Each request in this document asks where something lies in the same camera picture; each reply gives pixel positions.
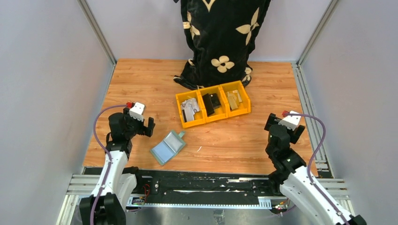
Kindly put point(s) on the gold cards stack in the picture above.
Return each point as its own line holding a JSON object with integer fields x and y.
{"x": 234, "y": 99}

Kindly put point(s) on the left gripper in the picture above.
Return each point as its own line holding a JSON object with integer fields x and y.
{"x": 144, "y": 130}

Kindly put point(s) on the green card holder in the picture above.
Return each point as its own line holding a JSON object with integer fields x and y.
{"x": 169, "y": 147}

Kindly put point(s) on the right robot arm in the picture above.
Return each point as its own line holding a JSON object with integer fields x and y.
{"x": 293, "y": 177}

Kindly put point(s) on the black floral blanket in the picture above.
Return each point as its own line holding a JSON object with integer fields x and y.
{"x": 221, "y": 35}

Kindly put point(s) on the yellow three-compartment bin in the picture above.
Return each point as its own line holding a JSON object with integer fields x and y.
{"x": 202, "y": 106}

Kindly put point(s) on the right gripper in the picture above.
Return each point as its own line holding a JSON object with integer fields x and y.
{"x": 295, "y": 134}

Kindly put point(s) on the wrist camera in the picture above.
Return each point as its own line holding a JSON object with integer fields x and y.
{"x": 137, "y": 111}
{"x": 291, "y": 119}

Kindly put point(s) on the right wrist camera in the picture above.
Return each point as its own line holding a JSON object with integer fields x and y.
{"x": 291, "y": 119}

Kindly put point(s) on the black cards stack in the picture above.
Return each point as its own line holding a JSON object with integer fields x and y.
{"x": 211, "y": 103}

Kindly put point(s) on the aluminium frame rail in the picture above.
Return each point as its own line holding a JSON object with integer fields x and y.
{"x": 206, "y": 192}

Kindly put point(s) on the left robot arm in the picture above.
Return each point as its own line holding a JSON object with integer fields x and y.
{"x": 106, "y": 205}

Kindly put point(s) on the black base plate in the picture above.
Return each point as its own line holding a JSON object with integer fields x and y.
{"x": 270, "y": 185}

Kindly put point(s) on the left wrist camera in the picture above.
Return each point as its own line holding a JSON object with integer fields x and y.
{"x": 137, "y": 111}

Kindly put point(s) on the silver cards stack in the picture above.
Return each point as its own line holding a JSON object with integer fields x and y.
{"x": 189, "y": 108}

